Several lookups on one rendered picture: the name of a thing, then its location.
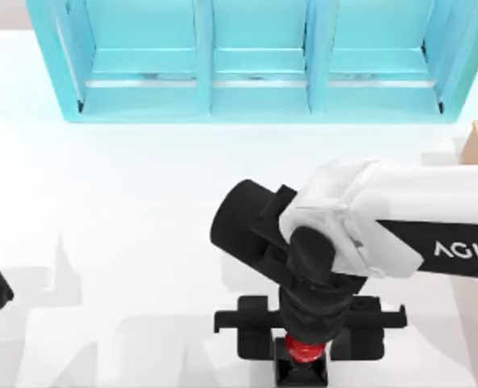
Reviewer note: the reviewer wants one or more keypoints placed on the red round object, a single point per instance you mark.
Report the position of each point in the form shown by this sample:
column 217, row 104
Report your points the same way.
column 303, row 350

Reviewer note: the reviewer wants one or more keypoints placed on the light blue rack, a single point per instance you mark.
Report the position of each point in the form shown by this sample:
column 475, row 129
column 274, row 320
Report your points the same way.
column 259, row 101

